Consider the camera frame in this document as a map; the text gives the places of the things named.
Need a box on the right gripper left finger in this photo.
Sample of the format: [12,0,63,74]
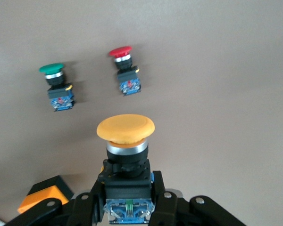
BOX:
[2,177,107,226]

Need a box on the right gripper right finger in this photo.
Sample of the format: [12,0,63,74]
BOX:
[150,170,247,226]

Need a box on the yellow mushroom push button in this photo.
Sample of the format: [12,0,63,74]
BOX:
[96,113,156,225]

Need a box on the green mushroom push button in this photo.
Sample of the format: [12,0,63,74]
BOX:
[39,62,76,113]

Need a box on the red mushroom push button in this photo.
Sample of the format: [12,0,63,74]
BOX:
[108,46,142,97]

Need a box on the orange button enclosure box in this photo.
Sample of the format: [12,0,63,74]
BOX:
[17,175,74,214]

